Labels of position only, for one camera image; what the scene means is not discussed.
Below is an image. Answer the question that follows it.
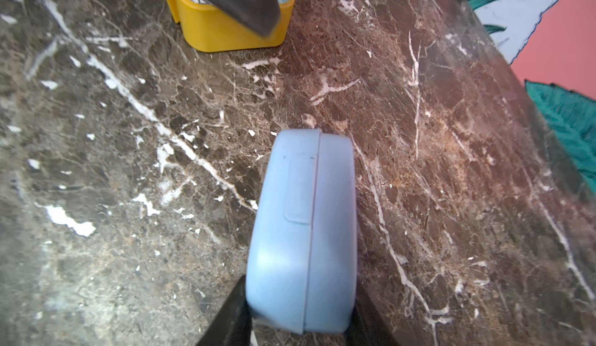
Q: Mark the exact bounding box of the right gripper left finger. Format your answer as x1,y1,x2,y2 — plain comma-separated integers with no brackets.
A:
196,275,252,346

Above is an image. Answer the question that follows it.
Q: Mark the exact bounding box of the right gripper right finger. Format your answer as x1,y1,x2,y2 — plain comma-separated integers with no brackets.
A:
344,285,400,346

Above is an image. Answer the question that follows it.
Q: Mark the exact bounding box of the yellow alarm clock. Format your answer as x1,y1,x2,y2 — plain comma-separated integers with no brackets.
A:
166,0,295,52

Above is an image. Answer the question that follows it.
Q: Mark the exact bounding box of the blue alarm clock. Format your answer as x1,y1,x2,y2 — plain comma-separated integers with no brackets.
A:
246,130,358,335

